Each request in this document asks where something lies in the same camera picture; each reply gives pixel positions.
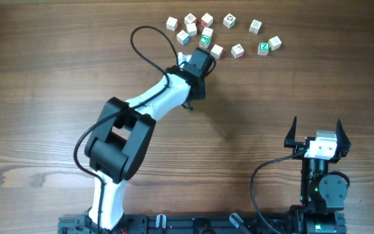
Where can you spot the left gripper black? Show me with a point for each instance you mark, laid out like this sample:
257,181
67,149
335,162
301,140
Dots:
202,95

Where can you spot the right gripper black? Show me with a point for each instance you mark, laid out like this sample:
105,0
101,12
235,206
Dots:
343,144

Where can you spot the white block red Y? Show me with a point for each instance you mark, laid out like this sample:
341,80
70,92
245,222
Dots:
216,51

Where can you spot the white block green top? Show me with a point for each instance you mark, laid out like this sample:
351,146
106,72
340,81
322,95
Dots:
204,41

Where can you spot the white block red 6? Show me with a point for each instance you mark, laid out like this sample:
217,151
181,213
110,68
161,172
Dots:
237,51

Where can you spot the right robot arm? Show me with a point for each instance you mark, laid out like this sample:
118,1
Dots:
322,192

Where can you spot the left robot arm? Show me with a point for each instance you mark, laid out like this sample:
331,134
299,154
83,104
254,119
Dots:
191,145

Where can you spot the white block left edge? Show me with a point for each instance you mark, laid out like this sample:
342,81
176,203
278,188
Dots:
183,37

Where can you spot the white block red A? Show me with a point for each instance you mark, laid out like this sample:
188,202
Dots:
207,32

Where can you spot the white block animal picture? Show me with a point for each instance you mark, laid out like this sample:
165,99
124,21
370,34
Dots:
191,29

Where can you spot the white block red side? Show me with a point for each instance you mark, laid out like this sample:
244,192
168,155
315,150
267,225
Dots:
190,19

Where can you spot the white block plain far left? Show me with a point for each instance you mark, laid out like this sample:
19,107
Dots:
172,24

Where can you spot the white block green J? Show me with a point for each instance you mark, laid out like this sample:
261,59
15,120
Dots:
229,21

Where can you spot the white block green Z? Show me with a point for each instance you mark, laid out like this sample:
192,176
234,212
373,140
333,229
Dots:
263,48

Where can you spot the white block blue X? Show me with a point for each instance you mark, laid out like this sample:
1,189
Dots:
255,26

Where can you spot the white block yellow turtle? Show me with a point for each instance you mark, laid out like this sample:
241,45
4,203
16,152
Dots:
274,43

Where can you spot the white block red frame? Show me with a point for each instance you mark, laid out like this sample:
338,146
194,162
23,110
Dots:
207,20

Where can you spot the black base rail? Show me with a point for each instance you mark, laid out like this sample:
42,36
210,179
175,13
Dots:
234,223

